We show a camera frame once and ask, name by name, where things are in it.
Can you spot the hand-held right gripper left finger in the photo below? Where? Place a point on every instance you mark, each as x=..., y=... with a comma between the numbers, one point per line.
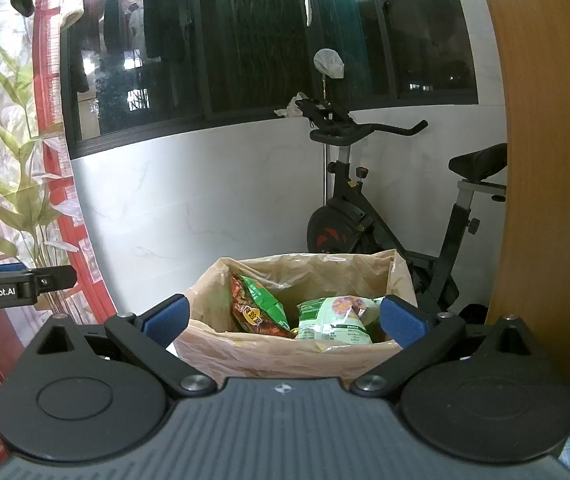
x=167, y=320

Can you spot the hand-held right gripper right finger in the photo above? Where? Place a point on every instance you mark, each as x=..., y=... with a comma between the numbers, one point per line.
x=405, y=321

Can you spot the light green snack packet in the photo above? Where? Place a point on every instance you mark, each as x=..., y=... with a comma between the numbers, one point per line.
x=330, y=325

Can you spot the green and red snack packet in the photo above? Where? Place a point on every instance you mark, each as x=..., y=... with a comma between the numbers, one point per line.
x=257, y=310

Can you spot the plastic-lined cardboard box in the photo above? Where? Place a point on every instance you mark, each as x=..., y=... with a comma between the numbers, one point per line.
x=265, y=365

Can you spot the bamboo print curtain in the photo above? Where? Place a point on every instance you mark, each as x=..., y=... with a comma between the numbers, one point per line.
x=15, y=160

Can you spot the black exercise bike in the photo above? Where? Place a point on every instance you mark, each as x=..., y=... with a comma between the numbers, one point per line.
x=350, y=210

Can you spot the metal pole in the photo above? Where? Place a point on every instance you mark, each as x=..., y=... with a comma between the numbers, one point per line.
x=325, y=170

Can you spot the wooden panel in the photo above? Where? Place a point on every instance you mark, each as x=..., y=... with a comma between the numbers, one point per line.
x=555, y=160

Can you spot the crumpled white tissue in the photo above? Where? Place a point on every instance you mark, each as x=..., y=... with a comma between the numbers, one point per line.
x=290, y=109

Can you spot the white plastic bag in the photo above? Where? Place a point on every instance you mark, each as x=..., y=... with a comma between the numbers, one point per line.
x=327, y=62

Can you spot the black hanging garment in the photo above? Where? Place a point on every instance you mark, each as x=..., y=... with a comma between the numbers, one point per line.
x=165, y=25

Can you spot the dark framed window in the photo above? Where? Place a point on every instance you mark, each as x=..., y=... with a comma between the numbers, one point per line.
x=265, y=60

